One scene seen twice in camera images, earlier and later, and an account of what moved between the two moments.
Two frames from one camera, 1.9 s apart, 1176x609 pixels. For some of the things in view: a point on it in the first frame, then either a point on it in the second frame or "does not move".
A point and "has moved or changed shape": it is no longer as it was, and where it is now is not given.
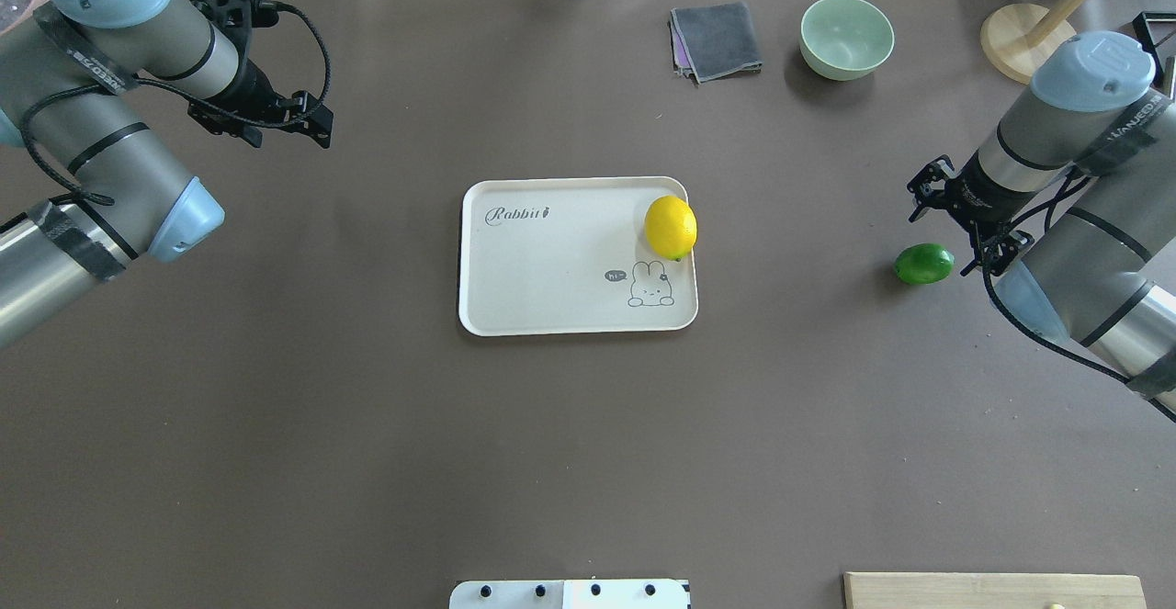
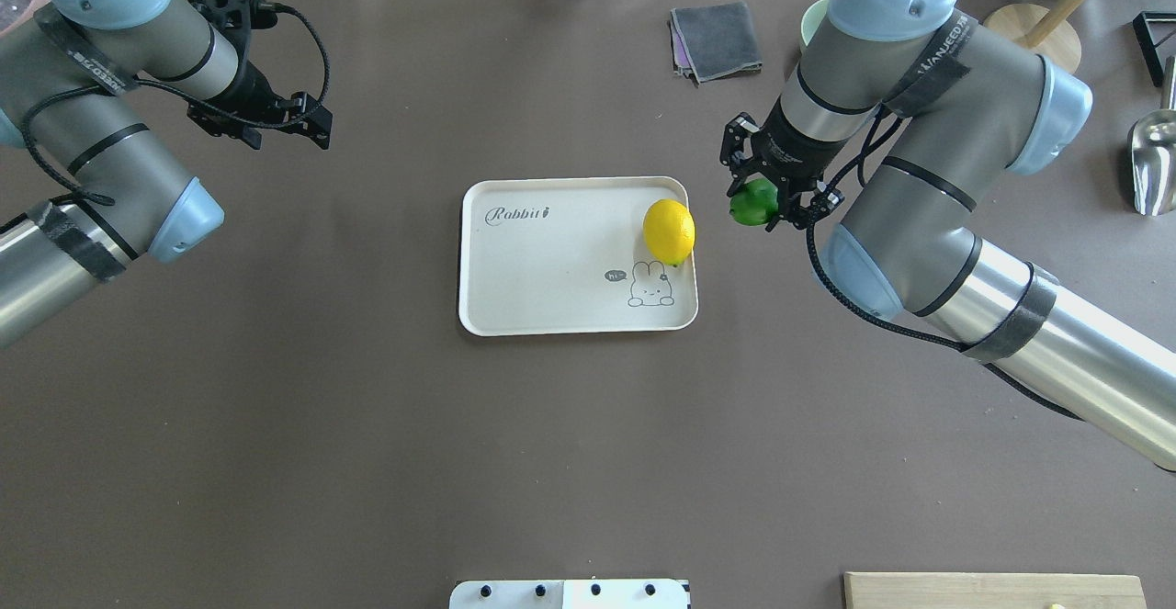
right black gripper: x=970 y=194 -> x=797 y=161
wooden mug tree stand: x=1015 y=39 does not move
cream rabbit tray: x=569 y=256 does not move
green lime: x=923 y=263 has moved or changed shape
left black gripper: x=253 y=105 does not move
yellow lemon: x=672 y=226 does not move
